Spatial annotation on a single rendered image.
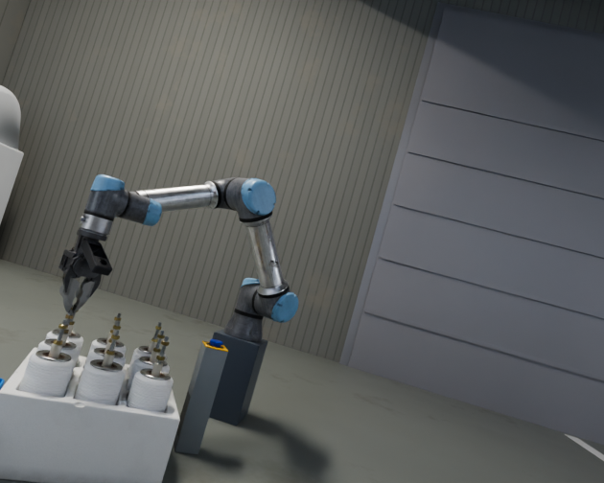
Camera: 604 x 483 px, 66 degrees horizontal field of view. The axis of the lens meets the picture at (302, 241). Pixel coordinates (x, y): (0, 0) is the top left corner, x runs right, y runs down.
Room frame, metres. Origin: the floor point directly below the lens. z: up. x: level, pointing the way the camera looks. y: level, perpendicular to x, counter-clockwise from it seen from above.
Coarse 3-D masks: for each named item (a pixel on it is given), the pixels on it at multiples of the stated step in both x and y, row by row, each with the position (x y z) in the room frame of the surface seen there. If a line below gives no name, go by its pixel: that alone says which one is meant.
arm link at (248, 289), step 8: (248, 280) 1.77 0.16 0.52; (256, 280) 1.77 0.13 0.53; (248, 288) 1.77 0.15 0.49; (256, 288) 1.75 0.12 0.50; (240, 296) 1.79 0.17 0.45; (248, 296) 1.75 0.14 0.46; (240, 304) 1.78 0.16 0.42; (248, 304) 1.76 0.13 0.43; (248, 312) 1.76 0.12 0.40; (256, 312) 1.76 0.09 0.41
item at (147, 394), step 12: (132, 384) 1.16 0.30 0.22; (144, 384) 1.14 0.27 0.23; (156, 384) 1.14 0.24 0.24; (168, 384) 1.16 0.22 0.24; (132, 396) 1.15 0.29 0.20; (144, 396) 1.14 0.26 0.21; (156, 396) 1.14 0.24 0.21; (168, 396) 1.18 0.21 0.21; (144, 408) 1.14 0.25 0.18; (156, 408) 1.15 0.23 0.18
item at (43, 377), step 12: (36, 360) 1.06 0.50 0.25; (48, 360) 1.06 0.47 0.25; (72, 360) 1.11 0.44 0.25; (36, 372) 1.05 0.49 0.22; (48, 372) 1.06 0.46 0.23; (60, 372) 1.07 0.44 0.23; (24, 384) 1.06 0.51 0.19; (36, 384) 1.05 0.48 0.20; (48, 384) 1.06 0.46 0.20; (60, 384) 1.08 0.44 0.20; (60, 396) 1.09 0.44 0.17
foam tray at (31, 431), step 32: (32, 352) 1.32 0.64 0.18; (0, 416) 1.01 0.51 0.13; (32, 416) 1.03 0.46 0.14; (64, 416) 1.05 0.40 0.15; (96, 416) 1.07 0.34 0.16; (128, 416) 1.10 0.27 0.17; (160, 416) 1.12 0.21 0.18; (0, 448) 1.02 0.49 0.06; (32, 448) 1.04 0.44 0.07; (64, 448) 1.06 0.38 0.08; (96, 448) 1.08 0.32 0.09; (128, 448) 1.10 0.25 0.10; (160, 448) 1.13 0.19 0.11; (32, 480) 1.04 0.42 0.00; (64, 480) 1.07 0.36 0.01; (96, 480) 1.09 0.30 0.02; (128, 480) 1.11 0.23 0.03; (160, 480) 1.14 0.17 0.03
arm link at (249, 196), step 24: (240, 192) 1.49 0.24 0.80; (264, 192) 1.50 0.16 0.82; (240, 216) 1.54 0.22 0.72; (264, 216) 1.52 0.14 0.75; (264, 240) 1.57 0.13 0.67; (264, 264) 1.61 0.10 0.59; (264, 288) 1.66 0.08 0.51; (288, 288) 1.68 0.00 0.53; (264, 312) 1.70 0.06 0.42; (288, 312) 1.68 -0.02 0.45
